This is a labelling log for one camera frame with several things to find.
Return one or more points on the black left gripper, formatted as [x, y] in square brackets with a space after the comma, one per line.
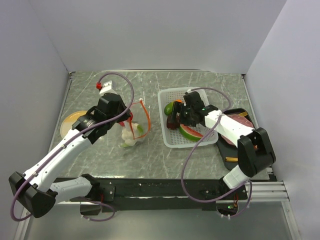
[124, 117]

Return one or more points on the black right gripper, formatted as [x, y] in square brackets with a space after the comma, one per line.
[179, 107]

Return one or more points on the watermelon slice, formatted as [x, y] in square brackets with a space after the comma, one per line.
[189, 133]

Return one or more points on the clear zip bag orange zipper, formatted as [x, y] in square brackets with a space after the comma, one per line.
[139, 114]

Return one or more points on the white cauliflower toy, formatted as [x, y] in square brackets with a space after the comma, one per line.
[132, 134]

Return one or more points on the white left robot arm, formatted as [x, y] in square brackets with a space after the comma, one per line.
[36, 188]

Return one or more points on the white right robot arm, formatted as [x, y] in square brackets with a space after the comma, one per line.
[254, 149]

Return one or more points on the green orange mango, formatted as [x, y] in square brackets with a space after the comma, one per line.
[169, 107]

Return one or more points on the dark red apple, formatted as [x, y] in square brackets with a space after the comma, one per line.
[173, 123]

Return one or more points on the white plastic basket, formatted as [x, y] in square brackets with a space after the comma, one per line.
[173, 138]

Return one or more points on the yellow round plate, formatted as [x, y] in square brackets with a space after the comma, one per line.
[67, 123]

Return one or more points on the black tray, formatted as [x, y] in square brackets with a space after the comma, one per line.
[224, 148]

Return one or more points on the gold fork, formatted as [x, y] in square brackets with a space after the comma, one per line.
[243, 114]

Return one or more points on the pink plate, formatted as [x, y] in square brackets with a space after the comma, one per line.
[240, 119]

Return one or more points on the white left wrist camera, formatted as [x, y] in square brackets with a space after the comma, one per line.
[107, 87]

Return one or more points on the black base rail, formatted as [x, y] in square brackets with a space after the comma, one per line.
[135, 194]

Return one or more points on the aluminium frame rail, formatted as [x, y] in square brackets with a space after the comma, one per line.
[267, 191]

